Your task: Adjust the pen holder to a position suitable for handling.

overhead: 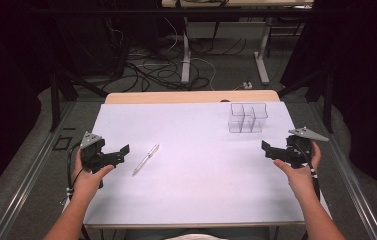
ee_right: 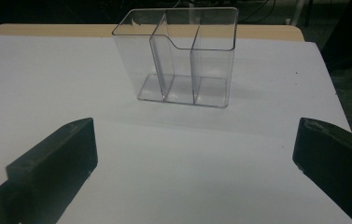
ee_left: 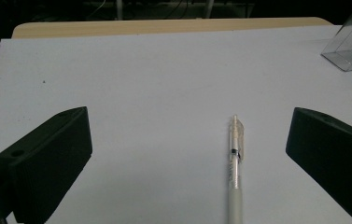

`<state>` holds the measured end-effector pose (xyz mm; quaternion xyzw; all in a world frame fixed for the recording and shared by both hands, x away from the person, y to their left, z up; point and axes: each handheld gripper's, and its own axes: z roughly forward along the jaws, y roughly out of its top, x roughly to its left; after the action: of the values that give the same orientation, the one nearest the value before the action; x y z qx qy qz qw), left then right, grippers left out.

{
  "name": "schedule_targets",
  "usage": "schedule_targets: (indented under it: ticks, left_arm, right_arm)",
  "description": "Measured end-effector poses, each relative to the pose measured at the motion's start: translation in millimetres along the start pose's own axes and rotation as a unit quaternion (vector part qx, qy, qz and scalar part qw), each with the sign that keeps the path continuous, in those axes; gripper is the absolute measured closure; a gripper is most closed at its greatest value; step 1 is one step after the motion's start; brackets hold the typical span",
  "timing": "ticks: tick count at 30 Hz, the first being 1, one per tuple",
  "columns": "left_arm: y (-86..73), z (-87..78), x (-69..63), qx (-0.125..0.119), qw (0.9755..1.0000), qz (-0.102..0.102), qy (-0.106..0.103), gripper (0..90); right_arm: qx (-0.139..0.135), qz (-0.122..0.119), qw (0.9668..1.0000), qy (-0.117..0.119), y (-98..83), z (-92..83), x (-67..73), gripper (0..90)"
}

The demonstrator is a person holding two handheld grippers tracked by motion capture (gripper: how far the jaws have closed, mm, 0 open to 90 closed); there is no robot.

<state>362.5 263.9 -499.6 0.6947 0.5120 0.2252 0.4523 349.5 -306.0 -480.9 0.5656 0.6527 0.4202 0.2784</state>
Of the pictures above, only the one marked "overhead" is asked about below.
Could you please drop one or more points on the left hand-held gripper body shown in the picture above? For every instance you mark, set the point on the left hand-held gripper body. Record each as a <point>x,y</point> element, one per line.
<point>92,156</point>

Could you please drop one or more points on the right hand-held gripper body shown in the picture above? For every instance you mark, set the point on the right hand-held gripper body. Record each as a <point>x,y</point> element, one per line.
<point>299,148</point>

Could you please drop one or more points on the silver pen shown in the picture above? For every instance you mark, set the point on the silver pen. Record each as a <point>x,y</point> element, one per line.
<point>146,160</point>

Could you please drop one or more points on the clear plastic organizer box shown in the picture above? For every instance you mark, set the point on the clear plastic organizer box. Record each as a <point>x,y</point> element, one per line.
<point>247,118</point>

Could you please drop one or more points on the person's left hand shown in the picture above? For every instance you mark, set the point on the person's left hand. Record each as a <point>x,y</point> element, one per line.
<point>87,181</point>

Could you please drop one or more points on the person's right hand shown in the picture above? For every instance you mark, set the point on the person's right hand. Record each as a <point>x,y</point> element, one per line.
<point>297,178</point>

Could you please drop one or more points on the black metal stand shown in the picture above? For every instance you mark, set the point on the black metal stand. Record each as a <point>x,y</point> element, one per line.
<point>322,96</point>
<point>56,100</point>

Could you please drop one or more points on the white power plug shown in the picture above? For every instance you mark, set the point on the white power plug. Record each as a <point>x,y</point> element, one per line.
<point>247,85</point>

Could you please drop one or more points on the white table mat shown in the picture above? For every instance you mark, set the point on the white table mat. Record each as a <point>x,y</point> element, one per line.
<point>192,166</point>

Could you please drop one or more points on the desk with white legs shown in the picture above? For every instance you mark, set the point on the desk with white legs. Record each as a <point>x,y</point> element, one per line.
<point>222,36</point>

